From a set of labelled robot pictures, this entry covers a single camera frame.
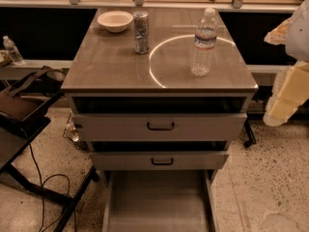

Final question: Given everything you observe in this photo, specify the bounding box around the grey drawer cabinet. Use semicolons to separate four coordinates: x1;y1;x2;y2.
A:
60;7;260;232

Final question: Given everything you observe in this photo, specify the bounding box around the top grey drawer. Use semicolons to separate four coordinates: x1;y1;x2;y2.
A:
73;113;246;142

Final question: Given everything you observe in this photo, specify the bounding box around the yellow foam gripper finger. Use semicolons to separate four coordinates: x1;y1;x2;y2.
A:
263;61;309;127
264;18;291;45

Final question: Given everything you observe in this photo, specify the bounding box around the white paper bowl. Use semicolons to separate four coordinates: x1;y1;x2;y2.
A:
98;11;133;33

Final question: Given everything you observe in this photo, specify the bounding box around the black side table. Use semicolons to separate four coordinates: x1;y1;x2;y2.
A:
0;113;99;232

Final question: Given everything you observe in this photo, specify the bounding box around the silver metal can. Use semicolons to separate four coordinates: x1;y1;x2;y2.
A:
133;11;149;54

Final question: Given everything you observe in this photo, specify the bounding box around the black cable on floor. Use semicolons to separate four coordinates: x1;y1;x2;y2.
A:
19;129;79;232

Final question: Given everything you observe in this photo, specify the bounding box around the small background water bottle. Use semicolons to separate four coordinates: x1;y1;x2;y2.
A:
3;36;24;65

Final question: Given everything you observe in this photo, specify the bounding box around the clear plastic water bottle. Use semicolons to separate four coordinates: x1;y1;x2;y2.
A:
191;8;218;76

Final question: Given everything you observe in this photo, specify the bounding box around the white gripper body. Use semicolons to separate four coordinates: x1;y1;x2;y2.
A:
285;0;309;62

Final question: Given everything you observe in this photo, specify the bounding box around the middle grey drawer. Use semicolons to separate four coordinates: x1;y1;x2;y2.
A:
90;151;229;171

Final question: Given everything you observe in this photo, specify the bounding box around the open bottom grey drawer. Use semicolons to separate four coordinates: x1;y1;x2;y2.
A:
102;170;219;232

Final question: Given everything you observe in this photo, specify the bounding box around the brown shoulder bag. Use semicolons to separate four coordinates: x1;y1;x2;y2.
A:
0;65;67;137

